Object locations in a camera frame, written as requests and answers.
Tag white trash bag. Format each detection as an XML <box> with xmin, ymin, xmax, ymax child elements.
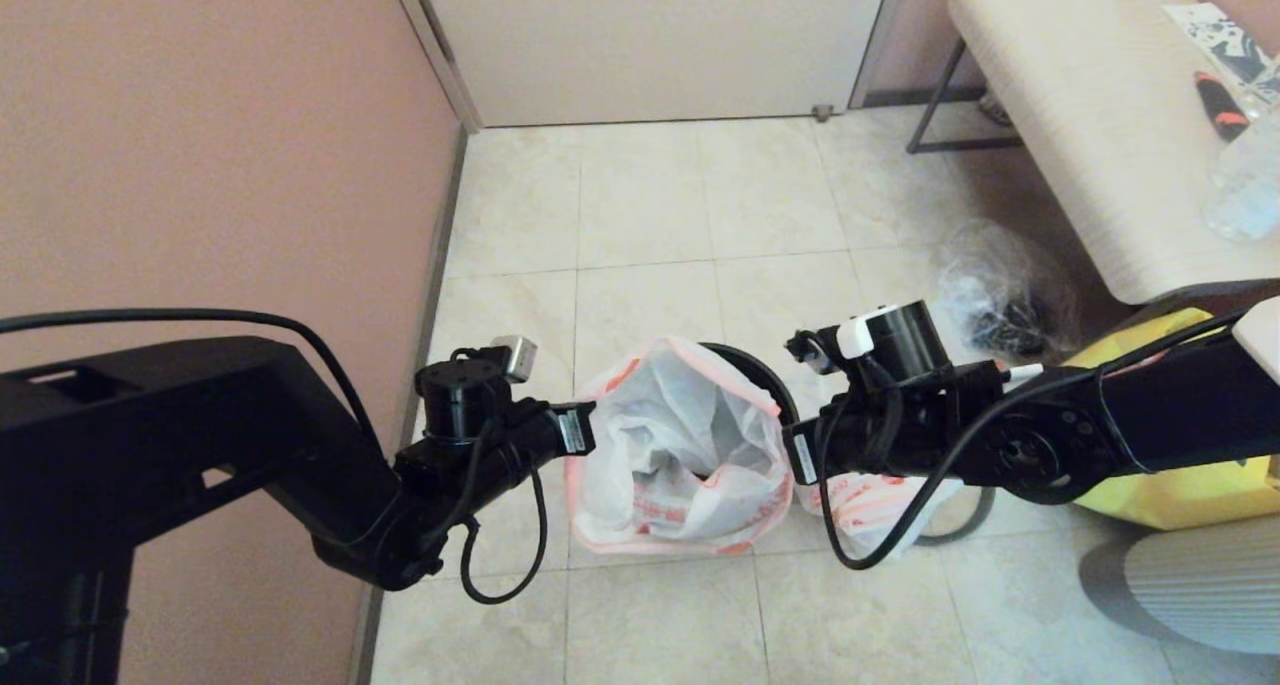
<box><xmin>564</xmin><ymin>336</ymin><xmax>797</xmax><ymax>557</ymax></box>
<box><xmin>795</xmin><ymin>470</ymin><xmax>967</xmax><ymax>562</ymax></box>

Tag grey bin rim ring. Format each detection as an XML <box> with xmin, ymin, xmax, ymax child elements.
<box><xmin>912</xmin><ymin>483</ymin><xmax>997</xmax><ymax>548</ymax></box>

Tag black round trash bin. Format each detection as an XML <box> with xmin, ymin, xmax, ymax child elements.
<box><xmin>698</xmin><ymin>342</ymin><xmax>802</xmax><ymax>428</ymax></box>

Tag clear plastic bag black contents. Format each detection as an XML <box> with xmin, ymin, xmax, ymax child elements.
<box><xmin>938</xmin><ymin>219</ymin><xmax>1083</xmax><ymax>358</ymax></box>

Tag yellow fabric tote bag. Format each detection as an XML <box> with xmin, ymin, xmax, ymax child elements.
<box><xmin>1062</xmin><ymin>307</ymin><xmax>1280</xmax><ymax>532</ymax></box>

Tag beige wooden bench table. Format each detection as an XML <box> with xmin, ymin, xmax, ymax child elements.
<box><xmin>906</xmin><ymin>39</ymin><xmax>1280</xmax><ymax>338</ymax></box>

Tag grey ribbed round object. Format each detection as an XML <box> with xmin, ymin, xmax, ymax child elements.
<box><xmin>1078</xmin><ymin>513</ymin><xmax>1280</xmax><ymax>656</ymax></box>

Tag beige wood-grain bench top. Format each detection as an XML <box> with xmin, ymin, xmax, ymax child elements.
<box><xmin>948</xmin><ymin>0</ymin><xmax>1280</xmax><ymax>305</ymax></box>

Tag white door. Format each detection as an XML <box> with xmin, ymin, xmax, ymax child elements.
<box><xmin>413</xmin><ymin>0</ymin><xmax>893</xmax><ymax>129</ymax></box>

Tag clear plastic water bottle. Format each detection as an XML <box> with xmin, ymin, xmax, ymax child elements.
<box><xmin>1203</xmin><ymin>103</ymin><xmax>1280</xmax><ymax>244</ymax></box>

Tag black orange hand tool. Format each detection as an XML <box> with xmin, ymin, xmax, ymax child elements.
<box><xmin>1191</xmin><ymin>68</ymin><xmax>1252</xmax><ymax>144</ymax></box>

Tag black white printed paper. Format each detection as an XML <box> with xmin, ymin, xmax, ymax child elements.
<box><xmin>1164</xmin><ymin>1</ymin><xmax>1280</xmax><ymax>92</ymax></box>

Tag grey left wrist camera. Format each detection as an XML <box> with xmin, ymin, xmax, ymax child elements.
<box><xmin>489</xmin><ymin>334</ymin><xmax>540</xmax><ymax>384</ymax></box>

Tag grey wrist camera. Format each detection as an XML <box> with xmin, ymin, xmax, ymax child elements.
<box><xmin>785</xmin><ymin>329</ymin><xmax>837</xmax><ymax>375</ymax></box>
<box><xmin>489</xmin><ymin>334</ymin><xmax>540</xmax><ymax>384</ymax></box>

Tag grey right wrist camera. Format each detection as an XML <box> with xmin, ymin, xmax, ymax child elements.
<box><xmin>785</xmin><ymin>329</ymin><xmax>837</xmax><ymax>375</ymax></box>

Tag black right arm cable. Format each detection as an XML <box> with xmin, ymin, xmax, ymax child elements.
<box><xmin>814</xmin><ymin>310</ymin><xmax>1253</xmax><ymax>573</ymax></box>

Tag short black left wrist cable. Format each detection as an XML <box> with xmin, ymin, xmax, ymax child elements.
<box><xmin>459</xmin><ymin>465</ymin><xmax>549</xmax><ymax>607</ymax></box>

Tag long black left arm cable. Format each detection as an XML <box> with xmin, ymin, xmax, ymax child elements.
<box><xmin>0</xmin><ymin>308</ymin><xmax>387</xmax><ymax>458</ymax></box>

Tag beige door frame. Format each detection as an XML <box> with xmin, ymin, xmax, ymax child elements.
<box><xmin>385</xmin><ymin>0</ymin><xmax>484</xmax><ymax>134</ymax></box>

